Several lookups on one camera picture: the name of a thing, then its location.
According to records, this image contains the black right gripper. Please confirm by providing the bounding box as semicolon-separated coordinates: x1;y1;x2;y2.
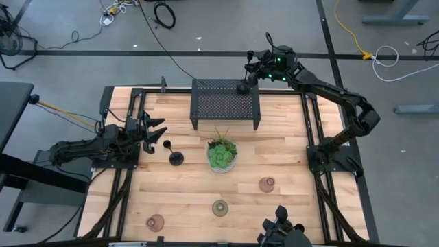
244;44;299;89

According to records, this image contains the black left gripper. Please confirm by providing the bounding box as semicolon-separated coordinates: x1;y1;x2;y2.
125;113;169;155

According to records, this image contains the pink glass candle holder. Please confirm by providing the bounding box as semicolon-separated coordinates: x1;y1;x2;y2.
145;214;165;233
258;176;276;193

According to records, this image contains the black leader arm gripper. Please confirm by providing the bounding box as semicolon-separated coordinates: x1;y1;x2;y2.
256;204;313;247

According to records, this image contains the green glass candle holder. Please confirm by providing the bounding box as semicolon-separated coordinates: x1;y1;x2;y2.
211;200;229;217

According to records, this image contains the black perforated metal riser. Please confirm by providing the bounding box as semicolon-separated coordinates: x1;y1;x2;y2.
189;78;261;132

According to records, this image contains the green succulent in patterned pot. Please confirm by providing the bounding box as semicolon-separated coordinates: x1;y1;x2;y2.
206;127;239;174

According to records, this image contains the yellow rod with black knob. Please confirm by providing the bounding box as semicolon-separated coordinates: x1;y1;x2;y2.
28;94;99;128

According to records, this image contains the black desk top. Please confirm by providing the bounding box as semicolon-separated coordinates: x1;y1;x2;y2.
0;81;35;154

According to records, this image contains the grey desk leg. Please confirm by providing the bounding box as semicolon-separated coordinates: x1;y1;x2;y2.
361;0;430;25

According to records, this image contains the grey desk foot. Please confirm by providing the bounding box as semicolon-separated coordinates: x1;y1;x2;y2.
393;104;439;115

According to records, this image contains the black floor fan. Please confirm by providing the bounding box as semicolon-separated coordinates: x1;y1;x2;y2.
0;3;38;71

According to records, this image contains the black aluminium table frame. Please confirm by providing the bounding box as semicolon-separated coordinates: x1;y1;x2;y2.
75;85;380;247

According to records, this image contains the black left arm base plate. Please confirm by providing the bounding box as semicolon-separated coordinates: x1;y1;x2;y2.
91;143;141;169

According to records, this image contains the long black floor cable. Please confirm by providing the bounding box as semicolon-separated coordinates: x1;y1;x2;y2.
137;0;197;80

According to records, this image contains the coiled black cable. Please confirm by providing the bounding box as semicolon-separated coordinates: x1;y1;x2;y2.
153;1;177;30

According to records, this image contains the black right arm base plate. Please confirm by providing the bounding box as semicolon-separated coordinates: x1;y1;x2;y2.
306;143;364;174

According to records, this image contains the yellow extension cable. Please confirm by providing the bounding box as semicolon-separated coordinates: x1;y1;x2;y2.
334;0;374;60

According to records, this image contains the white power strip with cables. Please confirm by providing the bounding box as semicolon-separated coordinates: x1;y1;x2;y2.
99;0;140;27

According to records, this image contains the white cable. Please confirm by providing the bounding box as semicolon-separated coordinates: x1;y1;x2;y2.
372;45;439;82

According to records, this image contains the black desk leg frame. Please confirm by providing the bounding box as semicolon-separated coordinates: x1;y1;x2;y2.
0;153;91;234

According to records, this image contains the thin black floor cable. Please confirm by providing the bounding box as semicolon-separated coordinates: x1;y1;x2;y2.
36;25;104;51

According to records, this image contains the black cable bundle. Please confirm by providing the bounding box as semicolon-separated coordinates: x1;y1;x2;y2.
416;30;439;58

